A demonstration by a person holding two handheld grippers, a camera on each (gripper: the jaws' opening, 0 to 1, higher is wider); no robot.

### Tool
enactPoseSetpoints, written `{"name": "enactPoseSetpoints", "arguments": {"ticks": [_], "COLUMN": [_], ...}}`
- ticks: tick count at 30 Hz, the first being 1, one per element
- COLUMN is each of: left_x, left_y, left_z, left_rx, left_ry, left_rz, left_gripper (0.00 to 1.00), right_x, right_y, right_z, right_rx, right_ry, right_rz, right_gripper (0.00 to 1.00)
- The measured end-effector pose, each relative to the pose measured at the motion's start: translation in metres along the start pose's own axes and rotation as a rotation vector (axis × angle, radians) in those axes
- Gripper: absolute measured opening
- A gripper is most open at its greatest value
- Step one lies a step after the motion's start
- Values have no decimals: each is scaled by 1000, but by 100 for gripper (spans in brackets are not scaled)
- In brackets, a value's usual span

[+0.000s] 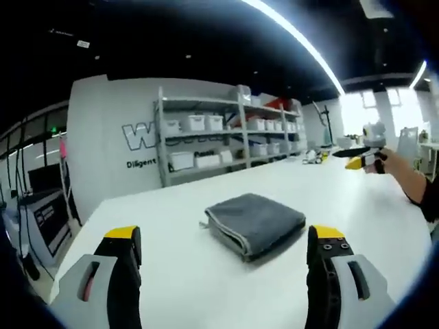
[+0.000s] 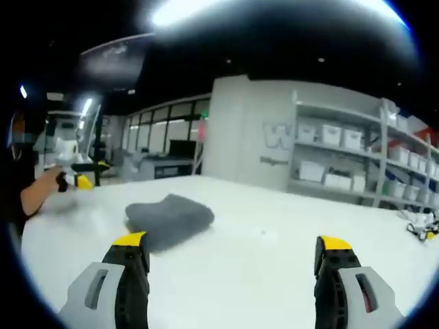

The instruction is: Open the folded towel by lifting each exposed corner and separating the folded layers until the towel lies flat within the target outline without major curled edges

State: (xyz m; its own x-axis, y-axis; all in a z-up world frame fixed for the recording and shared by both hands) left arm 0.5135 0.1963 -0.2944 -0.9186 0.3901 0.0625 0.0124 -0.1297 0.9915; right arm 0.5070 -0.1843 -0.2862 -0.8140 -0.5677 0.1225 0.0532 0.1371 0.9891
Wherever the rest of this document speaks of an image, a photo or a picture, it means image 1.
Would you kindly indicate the black floor stand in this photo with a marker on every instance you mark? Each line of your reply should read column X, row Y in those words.
column 327, row 127

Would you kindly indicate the pink hanging tag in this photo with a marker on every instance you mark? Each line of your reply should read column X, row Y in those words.
column 63, row 149

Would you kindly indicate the small clutter of parts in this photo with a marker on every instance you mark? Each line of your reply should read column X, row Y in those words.
column 315, row 156

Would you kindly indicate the long ceiling light strip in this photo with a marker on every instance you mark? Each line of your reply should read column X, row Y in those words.
column 302, row 37

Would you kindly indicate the white chair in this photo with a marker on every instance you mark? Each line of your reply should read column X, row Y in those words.
column 407, row 140

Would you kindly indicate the rows of white storage boxes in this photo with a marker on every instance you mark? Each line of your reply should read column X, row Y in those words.
column 202, row 122

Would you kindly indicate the short ceiling light strip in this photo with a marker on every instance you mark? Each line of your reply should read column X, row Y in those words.
column 419, row 72

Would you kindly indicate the person's right hand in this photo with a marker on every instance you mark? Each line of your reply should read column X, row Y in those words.
column 385, row 164

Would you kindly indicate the grey machine cabinet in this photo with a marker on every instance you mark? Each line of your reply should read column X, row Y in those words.
column 48, row 222

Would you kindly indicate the grey towel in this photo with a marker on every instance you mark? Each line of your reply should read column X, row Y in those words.
column 254, row 217

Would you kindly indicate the grey metal shelving unit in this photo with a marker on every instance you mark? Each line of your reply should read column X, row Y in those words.
column 240, row 137

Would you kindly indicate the red item on shelf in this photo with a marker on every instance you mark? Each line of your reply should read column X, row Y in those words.
column 279, row 103

